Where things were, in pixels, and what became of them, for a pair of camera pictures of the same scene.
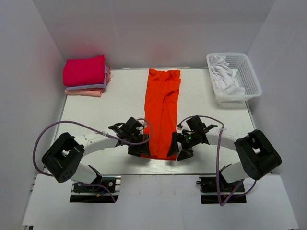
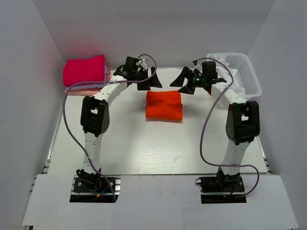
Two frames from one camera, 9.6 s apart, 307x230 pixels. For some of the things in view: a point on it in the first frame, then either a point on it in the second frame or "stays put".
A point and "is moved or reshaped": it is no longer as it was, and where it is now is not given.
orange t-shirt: x=161 y=109 is moved or reshaped
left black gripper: x=142 y=148 to x=153 y=81
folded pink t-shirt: x=93 y=92 stays put
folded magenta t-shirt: x=84 y=71 stays put
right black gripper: x=174 y=148 to x=185 y=73
